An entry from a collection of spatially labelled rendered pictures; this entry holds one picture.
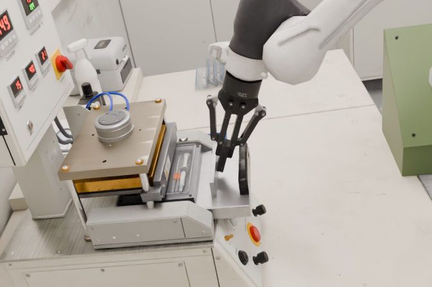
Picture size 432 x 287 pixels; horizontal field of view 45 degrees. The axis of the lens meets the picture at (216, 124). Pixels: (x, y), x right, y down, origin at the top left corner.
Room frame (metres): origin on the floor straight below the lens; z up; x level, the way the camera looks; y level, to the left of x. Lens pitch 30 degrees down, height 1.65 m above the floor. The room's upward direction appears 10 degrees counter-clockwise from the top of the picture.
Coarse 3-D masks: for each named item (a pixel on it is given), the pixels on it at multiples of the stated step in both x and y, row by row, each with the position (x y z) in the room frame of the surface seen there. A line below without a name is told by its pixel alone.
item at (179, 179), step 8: (192, 144) 1.05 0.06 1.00; (176, 152) 1.03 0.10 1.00; (184, 152) 1.02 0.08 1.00; (192, 152) 1.02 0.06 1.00; (176, 160) 0.99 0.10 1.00; (184, 160) 0.99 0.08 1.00; (192, 160) 0.98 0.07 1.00; (176, 168) 0.96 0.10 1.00; (184, 168) 0.96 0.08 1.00; (176, 176) 0.93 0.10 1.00; (184, 176) 0.93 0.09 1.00; (168, 184) 0.91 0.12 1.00; (176, 184) 0.90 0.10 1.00; (184, 184) 0.90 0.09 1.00; (168, 192) 0.88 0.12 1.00
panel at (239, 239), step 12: (252, 204) 1.05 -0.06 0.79; (252, 216) 1.01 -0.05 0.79; (216, 228) 0.84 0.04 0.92; (228, 228) 0.87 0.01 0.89; (240, 228) 0.92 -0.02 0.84; (228, 240) 0.83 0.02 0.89; (240, 240) 0.88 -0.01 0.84; (252, 240) 0.92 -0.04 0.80; (228, 252) 0.80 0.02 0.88; (252, 252) 0.88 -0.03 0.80; (240, 264) 0.81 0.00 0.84; (252, 264) 0.84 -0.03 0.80; (252, 276) 0.81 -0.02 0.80
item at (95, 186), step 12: (156, 144) 0.99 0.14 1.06; (156, 156) 0.94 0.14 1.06; (84, 180) 0.90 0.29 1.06; (96, 180) 0.89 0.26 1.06; (108, 180) 0.88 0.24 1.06; (120, 180) 0.88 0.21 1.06; (132, 180) 0.87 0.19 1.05; (84, 192) 0.89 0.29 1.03; (96, 192) 0.89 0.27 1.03; (108, 192) 0.88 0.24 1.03; (120, 192) 0.88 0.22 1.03; (132, 192) 0.87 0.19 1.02
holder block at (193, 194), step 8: (200, 152) 1.03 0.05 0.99; (200, 160) 1.01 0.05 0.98; (200, 168) 0.99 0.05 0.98; (192, 176) 0.93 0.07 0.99; (192, 184) 0.91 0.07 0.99; (192, 192) 0.88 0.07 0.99; (120, 200) 0.89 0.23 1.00; (128, 200) 0.89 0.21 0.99; (136, 200) 0.88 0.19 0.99; (168, 200) 0.87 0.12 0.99; (176, 200) 0.87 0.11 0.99; (184, 200) 0.86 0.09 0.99; (192, 200) 0.86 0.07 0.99
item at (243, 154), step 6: (246, 144) 1.01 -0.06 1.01; (240, 150) 0.98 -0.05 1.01; (246, 150) 0.98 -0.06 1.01; (240, 156) 0.96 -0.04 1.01; (246, 156) 0.96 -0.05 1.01; (240, 162) 0.94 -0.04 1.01; (246, 162) 0.93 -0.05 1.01; (240, 168) 0.91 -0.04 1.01; (246, 168) 0.91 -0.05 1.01; (240, 174) 0.89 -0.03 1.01; (246, 174) 0.89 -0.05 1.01; (240, 180) 0.87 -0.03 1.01; (246, 180) 0.87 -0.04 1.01; (240, 186) 0.87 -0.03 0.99; (246, 186) 0.87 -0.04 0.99; (240, 192) 0.87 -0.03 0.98; (246, 192) 0.87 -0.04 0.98
